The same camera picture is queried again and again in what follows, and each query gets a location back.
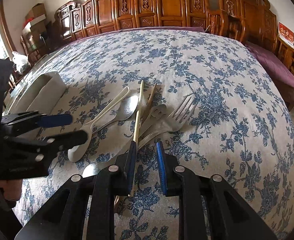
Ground carved wooden armchair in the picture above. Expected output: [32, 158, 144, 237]
[218, 0, 294, 75]

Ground carved wooden sofa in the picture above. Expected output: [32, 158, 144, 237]
[54, 0, 209, 43]

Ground blue floral tablecloth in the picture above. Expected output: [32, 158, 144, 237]
[17, 30, 294, 239]

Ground grey metal utensil tray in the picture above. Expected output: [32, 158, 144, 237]
[3, 71, 68, 140]

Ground steel fork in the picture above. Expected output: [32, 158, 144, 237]
[138, 95, 196, 150]

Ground dark wooden chair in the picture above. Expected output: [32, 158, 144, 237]
[5, 61, 33, 96]

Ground red card on sofa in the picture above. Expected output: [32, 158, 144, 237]
[278, 22, 294, 46]

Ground stacked cardboard boxes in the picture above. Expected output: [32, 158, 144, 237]
[21, 3, 47, 55]

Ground person's left hand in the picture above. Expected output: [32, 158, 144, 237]
[0, 179, 22, 201]

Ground white plastic spoon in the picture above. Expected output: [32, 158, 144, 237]
[67, 86, 130, 163]

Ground steel smiley spoon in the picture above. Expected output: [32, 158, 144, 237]
[139, 104, 167, 137]

